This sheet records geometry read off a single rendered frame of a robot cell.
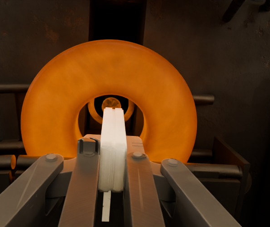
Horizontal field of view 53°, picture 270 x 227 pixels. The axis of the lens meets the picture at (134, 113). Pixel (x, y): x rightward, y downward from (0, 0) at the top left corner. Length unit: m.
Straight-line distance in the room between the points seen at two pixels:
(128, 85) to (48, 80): 0.07
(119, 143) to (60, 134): 0.10
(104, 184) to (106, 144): 0.02
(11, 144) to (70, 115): 0.09
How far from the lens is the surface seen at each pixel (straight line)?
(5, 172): 0.25
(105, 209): 0.25
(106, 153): 0.15
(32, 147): 0.26
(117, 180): 0.16
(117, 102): 0.33
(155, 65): 0.23
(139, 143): 0.18
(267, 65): 0.36
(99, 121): 0.35
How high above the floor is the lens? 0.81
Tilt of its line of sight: 14 degrees down
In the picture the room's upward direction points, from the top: 5 degrees clockwise
